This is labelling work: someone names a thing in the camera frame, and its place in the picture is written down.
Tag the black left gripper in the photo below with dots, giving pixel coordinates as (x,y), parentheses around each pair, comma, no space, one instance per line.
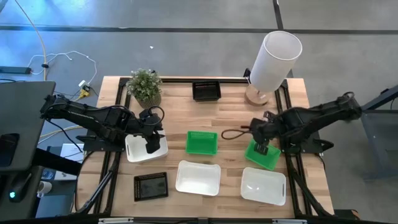
(152,132)

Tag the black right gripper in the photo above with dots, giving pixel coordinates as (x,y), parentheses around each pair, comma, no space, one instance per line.
(259,132)

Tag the green slotted plastic basket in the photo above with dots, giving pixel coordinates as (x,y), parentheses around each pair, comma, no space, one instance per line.
(202,143)
(269,161)

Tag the white plastic basket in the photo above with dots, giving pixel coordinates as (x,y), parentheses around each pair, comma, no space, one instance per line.
(198,179)
(262,186)
(136,151)

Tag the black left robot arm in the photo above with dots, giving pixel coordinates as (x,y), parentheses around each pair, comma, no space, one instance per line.
(87,116)

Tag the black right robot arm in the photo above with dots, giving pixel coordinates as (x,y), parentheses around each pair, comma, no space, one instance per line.
(311,119)

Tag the black slotted plastic basket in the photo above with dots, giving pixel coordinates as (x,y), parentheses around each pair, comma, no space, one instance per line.
(206,91)
(151,186)

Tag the small potted green plant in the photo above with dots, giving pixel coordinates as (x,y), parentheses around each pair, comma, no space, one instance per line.
(143,85)

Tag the white paper box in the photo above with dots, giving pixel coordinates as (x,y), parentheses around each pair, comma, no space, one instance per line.
(70,151)

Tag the black crossbar with white brackets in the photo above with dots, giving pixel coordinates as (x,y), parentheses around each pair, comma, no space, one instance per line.
(217,220)

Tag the white shade wooden base lamp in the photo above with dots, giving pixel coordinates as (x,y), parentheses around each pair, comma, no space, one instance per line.
(273,62)

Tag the yellow power plug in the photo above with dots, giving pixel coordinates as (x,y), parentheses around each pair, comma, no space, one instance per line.
(83,93)

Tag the white mug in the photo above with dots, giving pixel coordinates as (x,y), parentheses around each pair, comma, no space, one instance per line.
(45,187)

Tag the grey blue side table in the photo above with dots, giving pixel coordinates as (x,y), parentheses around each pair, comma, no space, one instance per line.
(379,133)

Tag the black side desk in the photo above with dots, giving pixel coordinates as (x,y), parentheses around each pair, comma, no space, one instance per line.
(25,109)

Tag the black mouse with green light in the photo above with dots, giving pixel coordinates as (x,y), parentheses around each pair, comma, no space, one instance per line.
(20,186)

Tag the black power strip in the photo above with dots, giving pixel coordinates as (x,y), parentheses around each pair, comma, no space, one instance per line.
(15,70)

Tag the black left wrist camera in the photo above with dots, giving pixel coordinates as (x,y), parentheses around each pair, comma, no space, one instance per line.
(145,116)

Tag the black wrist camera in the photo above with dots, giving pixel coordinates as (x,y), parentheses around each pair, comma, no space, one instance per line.
(268,115)
(145,116)

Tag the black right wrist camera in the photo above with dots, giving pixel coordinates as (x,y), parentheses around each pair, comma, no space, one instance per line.
(268,115)

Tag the black aluminium table frame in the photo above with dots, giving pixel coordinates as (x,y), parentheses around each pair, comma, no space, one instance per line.
(202,80)

